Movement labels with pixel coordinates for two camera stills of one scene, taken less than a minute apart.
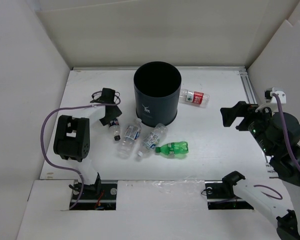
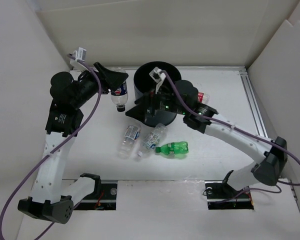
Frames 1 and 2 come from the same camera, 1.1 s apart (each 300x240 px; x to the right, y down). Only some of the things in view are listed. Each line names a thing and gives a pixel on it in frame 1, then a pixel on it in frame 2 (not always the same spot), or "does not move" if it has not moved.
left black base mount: (102, 196) does not move
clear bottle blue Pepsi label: (115, 131) to (119, 96)
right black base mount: (220, 194) does not move
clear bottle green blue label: (155, 137) does not move
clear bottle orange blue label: (126, 147) does not move
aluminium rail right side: (247, 85) does not move
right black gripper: (242, 108) to (140, 111)
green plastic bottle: (176, 148) does not move
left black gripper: (116, 114) to (113, 79)
